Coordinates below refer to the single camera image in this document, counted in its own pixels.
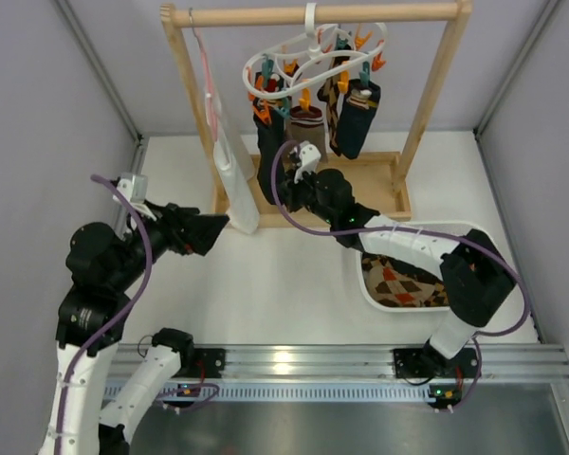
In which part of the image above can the white perforated plastic basket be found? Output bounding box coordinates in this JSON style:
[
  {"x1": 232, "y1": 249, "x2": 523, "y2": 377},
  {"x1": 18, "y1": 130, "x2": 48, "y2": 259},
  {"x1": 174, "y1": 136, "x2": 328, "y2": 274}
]
[{"x1": 356, "y1": 221, "x2": 478, "y2": 314}]

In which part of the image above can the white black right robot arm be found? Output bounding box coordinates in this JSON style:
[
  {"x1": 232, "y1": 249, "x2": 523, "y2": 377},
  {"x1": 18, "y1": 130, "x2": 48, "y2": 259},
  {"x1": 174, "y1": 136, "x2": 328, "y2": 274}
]
[{"x1": 272, "y1": 169, "x2": 517, "y2": 378}]

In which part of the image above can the perforated cable tray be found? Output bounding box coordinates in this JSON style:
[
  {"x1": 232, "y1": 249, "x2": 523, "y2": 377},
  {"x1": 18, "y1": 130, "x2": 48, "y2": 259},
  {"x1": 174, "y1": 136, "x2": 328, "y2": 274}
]
[{"x1": 101, "y1": 382, "x2": 432, "y2": 404}]

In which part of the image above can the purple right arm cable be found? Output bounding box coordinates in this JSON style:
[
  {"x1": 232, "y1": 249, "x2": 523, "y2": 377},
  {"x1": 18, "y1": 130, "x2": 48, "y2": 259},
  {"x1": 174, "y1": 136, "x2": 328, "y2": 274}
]
[{"x1": 271, "y1": 139, "x2": 532, "y2": 409}]

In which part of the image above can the navy sock with bear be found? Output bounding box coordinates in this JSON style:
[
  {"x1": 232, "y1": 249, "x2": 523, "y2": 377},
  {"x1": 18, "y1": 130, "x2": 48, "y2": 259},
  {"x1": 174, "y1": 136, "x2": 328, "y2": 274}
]
[{"x1": 335, "y1": 79, "x2": 381, "y2": 160}]

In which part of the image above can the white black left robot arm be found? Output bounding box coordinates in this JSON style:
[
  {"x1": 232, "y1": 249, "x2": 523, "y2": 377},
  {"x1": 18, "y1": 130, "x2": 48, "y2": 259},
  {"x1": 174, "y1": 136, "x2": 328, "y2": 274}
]
[{"x1": 39, "y1": 203, "x2": 229, "y2": 454}]

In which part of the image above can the argyle hanging sock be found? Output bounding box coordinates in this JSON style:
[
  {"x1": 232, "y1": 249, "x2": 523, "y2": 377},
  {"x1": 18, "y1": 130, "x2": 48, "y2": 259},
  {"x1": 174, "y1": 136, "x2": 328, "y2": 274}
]
[{"x1": 317, "y1": 70, "x2": 350, "y2": 156}]

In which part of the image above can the white plastic clip hanger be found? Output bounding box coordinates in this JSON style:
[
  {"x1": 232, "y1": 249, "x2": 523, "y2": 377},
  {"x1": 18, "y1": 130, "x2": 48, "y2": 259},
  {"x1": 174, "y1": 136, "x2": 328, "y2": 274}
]
[{"x1": 242, "y1": 3, "x2": 388, "y2": 100}]

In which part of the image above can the aluminium rail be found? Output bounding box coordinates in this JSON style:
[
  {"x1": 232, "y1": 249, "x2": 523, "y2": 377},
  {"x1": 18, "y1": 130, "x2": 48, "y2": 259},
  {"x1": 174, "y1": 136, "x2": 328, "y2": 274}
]
[{"x1": 106, "y1": 343, "x2": 569, "y2": 380}]

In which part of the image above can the white hanging cloth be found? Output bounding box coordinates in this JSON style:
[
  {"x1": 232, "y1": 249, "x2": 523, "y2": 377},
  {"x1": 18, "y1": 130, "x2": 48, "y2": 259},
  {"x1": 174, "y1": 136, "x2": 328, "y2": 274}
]
[{"x1": 211, "y1": 96, "x2": 260, "y2": 234}]

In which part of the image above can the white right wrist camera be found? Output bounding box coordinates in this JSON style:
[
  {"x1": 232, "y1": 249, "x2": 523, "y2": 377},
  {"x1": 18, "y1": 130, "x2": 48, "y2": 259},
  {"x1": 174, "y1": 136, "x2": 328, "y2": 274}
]
[{"x1": 290, "y1": 141, "x2": 321, "y2": 184}]

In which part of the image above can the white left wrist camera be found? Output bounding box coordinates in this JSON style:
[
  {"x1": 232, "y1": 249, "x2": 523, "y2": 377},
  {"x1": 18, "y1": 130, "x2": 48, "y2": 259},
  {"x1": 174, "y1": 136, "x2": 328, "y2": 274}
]
[{"x1": 116, "y1": 173, "x2": 156, "y2": 221}]

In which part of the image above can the dark navy sock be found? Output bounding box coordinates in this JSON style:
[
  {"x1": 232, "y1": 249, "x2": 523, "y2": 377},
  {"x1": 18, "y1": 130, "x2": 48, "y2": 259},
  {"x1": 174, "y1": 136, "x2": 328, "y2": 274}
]
[{"x1": 252, "y1": 100, "x2": 285, "y2": 206}]

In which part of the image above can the wooden clothes rack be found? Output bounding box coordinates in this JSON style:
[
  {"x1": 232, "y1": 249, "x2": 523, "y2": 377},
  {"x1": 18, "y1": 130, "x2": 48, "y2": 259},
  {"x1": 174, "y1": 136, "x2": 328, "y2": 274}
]
[{"x1": 160, "y1": 1, "x2": 472, "y2": 229}]

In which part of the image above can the argyle patterned sock in basket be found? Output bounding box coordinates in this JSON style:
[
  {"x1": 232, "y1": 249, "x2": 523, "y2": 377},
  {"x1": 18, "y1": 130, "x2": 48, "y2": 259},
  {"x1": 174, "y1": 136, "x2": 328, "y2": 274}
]
[{"x1": 360, "y1": 253, "x2": 449, "y2": 310}]

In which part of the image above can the brown striped sock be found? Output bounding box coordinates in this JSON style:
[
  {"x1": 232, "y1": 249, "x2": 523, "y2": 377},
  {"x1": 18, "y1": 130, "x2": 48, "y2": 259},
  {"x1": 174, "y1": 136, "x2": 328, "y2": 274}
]
[{"x1": 286, "y1": 106, "x2": 327, "y2": 162}]

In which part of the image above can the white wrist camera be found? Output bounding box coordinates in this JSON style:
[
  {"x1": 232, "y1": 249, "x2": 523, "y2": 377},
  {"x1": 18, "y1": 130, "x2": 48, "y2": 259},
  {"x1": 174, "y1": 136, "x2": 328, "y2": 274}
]
[
  {"x1": 116, "y1": 173, "x2": 156, "y2": 221},
  {"x1": 290, "y1": 141, "x2": 321, "y2": 184}
]

